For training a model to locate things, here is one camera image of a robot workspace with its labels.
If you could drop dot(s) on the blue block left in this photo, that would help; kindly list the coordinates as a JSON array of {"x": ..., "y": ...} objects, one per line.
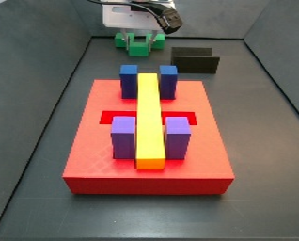
[{"x": 168, "y": 82}]

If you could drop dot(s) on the green bridge-shaped block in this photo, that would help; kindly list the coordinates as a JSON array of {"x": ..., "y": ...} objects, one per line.
[{"x": 139, "y": 45}]

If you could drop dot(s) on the purple block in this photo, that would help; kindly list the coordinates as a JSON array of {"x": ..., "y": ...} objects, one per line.
[
  {"x": 123, "y": 134},
  {"x": 176, "y": 137}
]

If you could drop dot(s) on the blue block right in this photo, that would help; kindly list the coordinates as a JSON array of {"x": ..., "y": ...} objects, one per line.
[{"x": 128, "y": 81}]

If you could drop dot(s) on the red base board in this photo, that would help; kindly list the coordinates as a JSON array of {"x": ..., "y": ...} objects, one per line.
[{"x": 95, "y": 173}]

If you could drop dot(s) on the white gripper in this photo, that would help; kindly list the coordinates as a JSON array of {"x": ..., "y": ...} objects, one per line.
[{"x": 117, "y": 16}]

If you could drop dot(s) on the yellow long bar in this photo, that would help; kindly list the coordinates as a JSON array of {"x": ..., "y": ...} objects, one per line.
[{"x": 149, "y": 152}]

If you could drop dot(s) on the blue block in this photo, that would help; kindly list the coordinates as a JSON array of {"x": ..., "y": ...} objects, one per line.
[
  {"x": 168, "y": 82},
  {"x": 128, "y": 81}
]

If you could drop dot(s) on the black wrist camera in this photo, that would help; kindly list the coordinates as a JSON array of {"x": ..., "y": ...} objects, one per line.
[{"x": 165, "y": 15}]

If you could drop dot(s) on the black angle fixture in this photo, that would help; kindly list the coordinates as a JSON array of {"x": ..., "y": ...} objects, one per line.
[{"x": 193, "y": 60}]

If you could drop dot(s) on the purple block left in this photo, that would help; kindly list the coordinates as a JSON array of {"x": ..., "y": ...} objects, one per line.
[{"x": 176, "y": 137}]

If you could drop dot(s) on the purple block right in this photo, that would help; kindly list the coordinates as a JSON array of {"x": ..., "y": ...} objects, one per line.
[{"x": 123, "y": 134}]

